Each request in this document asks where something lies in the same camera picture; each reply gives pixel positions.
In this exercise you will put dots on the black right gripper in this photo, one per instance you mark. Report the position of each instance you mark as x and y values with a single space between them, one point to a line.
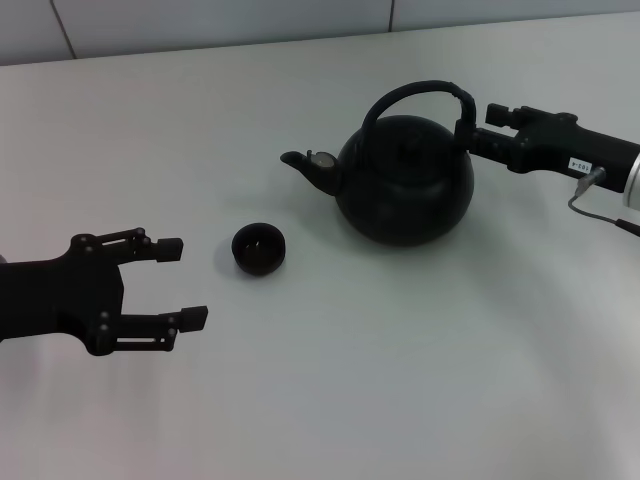
555 145

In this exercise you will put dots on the black round teapot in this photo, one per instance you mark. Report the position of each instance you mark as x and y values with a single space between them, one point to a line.
400 200

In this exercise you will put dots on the small black teacup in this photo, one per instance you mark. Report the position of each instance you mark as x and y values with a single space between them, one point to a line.
257 250

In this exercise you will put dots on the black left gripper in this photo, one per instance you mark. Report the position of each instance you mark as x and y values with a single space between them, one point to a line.
60 295

